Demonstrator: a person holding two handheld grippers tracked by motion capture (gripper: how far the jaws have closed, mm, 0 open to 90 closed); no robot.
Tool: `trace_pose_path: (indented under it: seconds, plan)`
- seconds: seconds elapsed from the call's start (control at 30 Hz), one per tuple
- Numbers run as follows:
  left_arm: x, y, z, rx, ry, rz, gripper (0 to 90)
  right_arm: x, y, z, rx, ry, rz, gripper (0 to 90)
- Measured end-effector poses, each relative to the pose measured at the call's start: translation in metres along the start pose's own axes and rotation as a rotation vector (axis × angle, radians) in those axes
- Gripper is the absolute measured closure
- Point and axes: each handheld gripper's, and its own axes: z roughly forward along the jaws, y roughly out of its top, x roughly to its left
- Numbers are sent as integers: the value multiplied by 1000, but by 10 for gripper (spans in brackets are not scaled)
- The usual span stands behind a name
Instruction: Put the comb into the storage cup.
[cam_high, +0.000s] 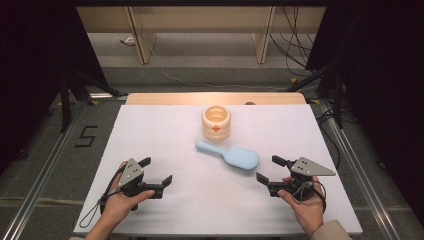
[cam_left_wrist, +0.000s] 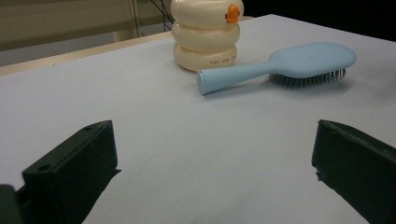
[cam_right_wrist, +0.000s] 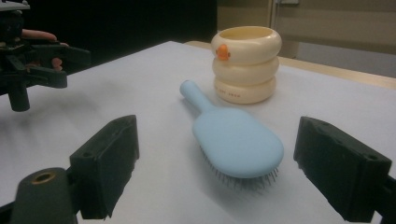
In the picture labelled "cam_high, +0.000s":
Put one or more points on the cream ribbed round holder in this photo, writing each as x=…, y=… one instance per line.
x=213, y=134

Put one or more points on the light blue hairbrush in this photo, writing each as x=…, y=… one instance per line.
x=240, y=158

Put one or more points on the light wooden table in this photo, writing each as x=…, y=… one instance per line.
x=166, y=99

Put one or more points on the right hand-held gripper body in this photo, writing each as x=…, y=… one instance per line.
x=308, y=168

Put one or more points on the person's right hand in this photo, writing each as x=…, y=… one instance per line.
x=308, y=213

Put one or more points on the black curtain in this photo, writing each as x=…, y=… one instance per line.
x=383, y=83
x=33, y=66

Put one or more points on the beige wooden desk frame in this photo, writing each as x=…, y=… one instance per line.
x=200, y=20

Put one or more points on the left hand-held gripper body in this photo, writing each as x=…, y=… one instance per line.
x=131, y=173

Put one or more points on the silver metal floor rail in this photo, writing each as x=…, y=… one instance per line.
x=360, y=166
x=43, y=180

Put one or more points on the person's left hand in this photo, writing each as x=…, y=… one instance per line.
x=116, y=203

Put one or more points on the white floor socket with plug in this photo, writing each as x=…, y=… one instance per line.
x=128, y=41

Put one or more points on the black metal stand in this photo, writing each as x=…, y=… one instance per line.
x=65, y=106
x=338, y=106

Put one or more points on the white table board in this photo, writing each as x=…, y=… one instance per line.
x=166, y=133

